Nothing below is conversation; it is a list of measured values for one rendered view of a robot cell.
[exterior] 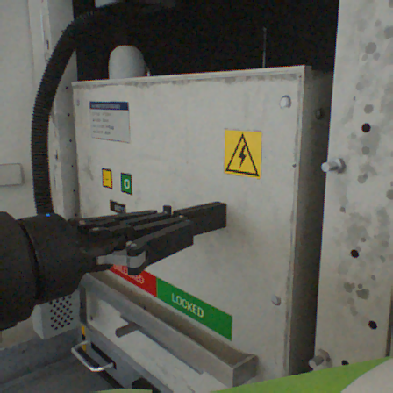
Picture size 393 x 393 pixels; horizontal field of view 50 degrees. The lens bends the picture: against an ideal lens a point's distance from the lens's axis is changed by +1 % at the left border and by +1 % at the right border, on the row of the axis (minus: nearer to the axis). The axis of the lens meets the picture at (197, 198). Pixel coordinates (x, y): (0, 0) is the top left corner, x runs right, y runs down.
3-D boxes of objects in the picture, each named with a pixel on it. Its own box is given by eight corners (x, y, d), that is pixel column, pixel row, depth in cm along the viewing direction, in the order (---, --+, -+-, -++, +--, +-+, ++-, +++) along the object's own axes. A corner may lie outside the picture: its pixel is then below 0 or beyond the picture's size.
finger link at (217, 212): (176, 211, 46) (181, 213, 46) (222, 202, 51) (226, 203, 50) (177, 238, 47) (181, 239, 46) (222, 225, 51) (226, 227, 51)
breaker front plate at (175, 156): (274, 495, 50) (295, 73, 39) (83, 330, 85) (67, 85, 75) (281, 489, 51) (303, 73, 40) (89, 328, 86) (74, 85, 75)
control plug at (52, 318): (43, 341, 74) (34, 246, 70) (32, 330, 77) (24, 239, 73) (84, 325, 79) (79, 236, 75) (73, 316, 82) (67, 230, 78)
